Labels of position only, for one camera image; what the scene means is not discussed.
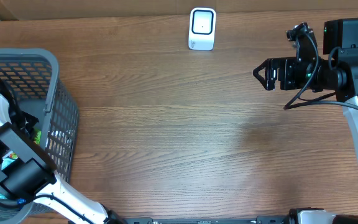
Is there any green snack bag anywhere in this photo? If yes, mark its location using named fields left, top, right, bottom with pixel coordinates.
left=32, top=129, right=42, bottom=145

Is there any teal snack wrapper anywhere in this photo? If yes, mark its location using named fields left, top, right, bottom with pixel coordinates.
left=0, top=151, right=18, bottom=200

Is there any blue Oreo cookie pack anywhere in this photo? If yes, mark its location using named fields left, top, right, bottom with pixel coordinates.
left=17, top=198, right=26, bottom=206

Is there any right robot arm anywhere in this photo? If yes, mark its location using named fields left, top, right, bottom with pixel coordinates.
left=253, top=18, right=358, bottom=223

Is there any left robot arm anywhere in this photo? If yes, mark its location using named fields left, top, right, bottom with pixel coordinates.
left=0, top=79, right=124, bottom=223

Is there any white barcode scanner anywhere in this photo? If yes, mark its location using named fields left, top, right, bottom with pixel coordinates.
left=188, top=7, right=216, bottom=51

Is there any grey plastic basket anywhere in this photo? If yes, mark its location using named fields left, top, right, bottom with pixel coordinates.
left=0, top=49, right=79, bottom=223

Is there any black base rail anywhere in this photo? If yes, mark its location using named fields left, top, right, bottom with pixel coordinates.
left=124, top=215, right=288, bottom=224

